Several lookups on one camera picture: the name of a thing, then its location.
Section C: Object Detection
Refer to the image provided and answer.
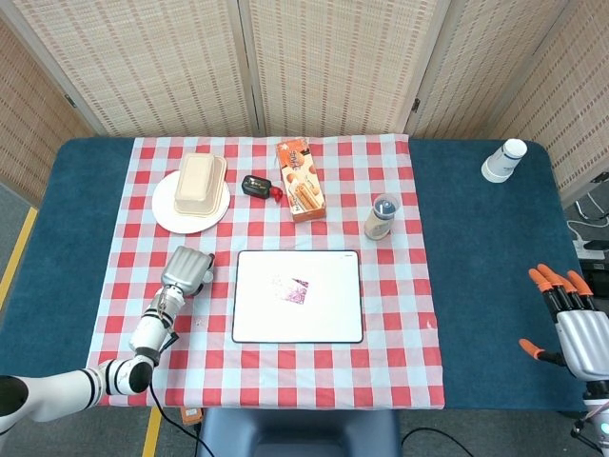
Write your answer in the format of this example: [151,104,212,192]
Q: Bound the silver black-fingered left robot hand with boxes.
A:
[160,245,216,297]

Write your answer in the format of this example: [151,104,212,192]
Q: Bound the silver orange-tipped right robot hand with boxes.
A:
[518,264,609,383]

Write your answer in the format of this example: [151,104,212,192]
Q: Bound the pink candy packet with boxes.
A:
[278,275,311,306]

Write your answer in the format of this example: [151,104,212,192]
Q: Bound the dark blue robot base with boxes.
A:
[197,407,403,457]

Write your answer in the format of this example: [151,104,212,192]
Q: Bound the white round plate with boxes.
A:
[151,169,232,235]

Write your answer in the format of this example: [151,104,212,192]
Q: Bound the beige takeout food container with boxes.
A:
[172,152,228,218]

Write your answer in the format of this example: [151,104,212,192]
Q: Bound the white power strip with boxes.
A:
[573,239,609,261]

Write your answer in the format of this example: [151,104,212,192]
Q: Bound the red white checkered tablecloth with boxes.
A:
[78,133,447,410]

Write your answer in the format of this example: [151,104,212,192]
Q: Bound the orange snack box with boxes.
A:
[275,137,328,224]

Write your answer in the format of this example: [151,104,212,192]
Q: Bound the dark blue table cover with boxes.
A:
[0,136,599,413]

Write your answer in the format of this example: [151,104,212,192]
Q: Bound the white paper cup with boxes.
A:
[481,138,529,184]

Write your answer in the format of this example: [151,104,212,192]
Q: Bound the beige bottle with clear cap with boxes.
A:
[363,192,402,241]

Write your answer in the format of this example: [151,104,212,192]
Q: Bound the woven folding screen panel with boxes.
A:
[0,13,94,207]
[489,0,609,207]
[0,0,262,139]
[403,0,572,140]
[237,0,452,138]

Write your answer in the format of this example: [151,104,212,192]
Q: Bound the white power cable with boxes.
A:
[565,217,609,242]

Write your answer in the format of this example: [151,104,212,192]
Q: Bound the white rectangular board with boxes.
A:
[231,249,365,345]

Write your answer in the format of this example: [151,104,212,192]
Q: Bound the black floor cable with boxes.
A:
[399,427,473,457]

